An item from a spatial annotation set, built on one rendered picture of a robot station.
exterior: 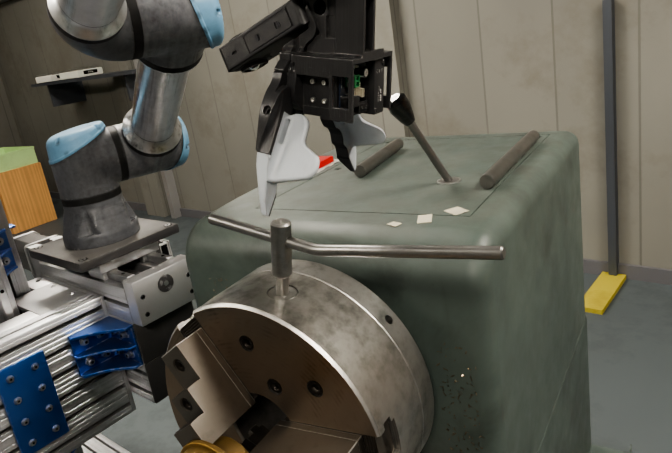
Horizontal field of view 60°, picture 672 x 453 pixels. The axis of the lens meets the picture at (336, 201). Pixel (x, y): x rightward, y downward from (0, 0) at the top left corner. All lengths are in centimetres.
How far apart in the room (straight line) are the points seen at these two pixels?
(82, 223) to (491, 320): 84
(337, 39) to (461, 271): 30
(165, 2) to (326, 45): 42
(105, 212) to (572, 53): 255
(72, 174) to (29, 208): 565
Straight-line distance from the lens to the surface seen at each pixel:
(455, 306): 69
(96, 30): 84
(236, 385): 69
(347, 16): 50
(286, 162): 51
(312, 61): 50
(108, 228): 125
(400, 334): 68
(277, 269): 63
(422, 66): 364
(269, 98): 51
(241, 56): 57
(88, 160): 123
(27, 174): 686
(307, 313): 63
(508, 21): 337
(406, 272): 70
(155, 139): 120
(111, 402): 134
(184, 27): 91
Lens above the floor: 150
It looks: 16 degrees down
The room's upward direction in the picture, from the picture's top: 9 degrees counter-clockwise
